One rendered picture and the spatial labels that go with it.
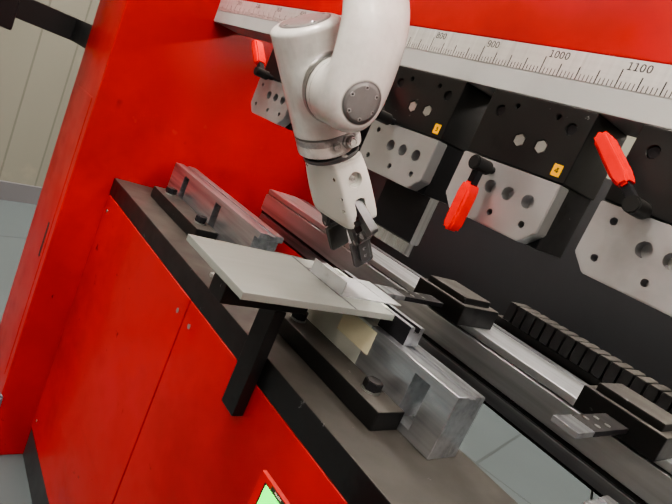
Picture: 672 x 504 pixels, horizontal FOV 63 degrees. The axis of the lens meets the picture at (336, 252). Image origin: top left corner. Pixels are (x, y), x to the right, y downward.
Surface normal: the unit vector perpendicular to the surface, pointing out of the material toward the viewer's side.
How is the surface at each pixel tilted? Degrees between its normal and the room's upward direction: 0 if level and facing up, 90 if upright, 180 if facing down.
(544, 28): 90
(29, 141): 90
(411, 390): 90
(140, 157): 90
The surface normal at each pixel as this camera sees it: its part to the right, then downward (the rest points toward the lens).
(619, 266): -0.73, -0.18
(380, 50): 0.45, 0.34
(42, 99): 0.72, 0.43
